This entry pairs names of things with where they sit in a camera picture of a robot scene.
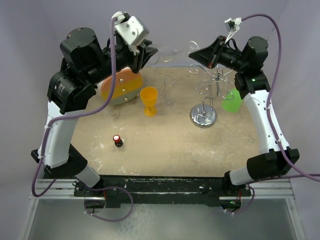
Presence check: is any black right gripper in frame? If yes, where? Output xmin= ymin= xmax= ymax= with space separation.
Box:
xmin=190 ymin=35 xmax=248 ymax=72

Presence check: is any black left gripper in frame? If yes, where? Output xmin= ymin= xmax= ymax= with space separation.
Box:
xmin=86 ymin=37 xmax=158 ymax=87

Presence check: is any clear stemmed wine glass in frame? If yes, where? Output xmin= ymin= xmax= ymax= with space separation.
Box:
xmin=148 ymin=40 xmax=200 ymax=66

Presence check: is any green plastic wine glass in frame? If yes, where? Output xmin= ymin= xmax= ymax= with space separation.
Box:
xmin=221 ymin=88 xmax=243 ymax=113

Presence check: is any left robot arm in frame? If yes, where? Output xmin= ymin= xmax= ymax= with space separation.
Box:
xmin=31 ymin=26 xmax=157 ymax=196

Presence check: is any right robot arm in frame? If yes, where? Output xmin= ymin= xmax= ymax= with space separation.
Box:
xmin=188 ymin=35 xmax=300 ymax=196

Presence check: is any yellow plastic wine glass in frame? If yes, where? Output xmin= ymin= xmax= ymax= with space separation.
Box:
xmin=140 ymin=86 xmax=158 ymax=117

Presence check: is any chrome wine glass rack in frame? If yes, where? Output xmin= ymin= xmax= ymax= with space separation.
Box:
xmin=188 ymin=63 xmax=235 ymax=129

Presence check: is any tall clear champagne flute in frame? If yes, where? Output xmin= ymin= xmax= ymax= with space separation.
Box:
xmin=161 ymin=75 xmax=176 ymax=109

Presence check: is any small red-capped bottle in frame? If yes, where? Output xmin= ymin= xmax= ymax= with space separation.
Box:
xmin=112 ymin=134 xmax=124 ymax=148

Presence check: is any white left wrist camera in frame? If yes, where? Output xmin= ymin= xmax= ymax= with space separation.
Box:
xmin=112 ymin=11 xmax=149 ymax=51

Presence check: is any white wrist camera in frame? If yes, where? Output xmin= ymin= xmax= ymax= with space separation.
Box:
xmin=112 ymin=11 xmax=149 ymax=51
xmin=224 ymin=17 xmax=242 ymax=44

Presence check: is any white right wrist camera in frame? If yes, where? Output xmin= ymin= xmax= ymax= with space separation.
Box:
xmin=224 ymin=17 xmax=242 ymax=44

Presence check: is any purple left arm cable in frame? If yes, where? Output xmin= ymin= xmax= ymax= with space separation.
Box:
xmin=31 ymin=18 xmax=136 ymax=222

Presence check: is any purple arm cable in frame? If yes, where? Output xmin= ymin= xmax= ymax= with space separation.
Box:
xmin=31 ymin=18 xmax=136 ymax=222
xmin=223 ymin=13 xmax=320 ymax=216

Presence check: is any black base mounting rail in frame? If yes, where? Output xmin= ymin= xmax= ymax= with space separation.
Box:
xmin=72 ymin=175 xmax=251 ymax=209

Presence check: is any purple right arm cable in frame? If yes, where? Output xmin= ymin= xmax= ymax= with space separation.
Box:
xmin=223 ymin=13 xmax=320 ymax=216

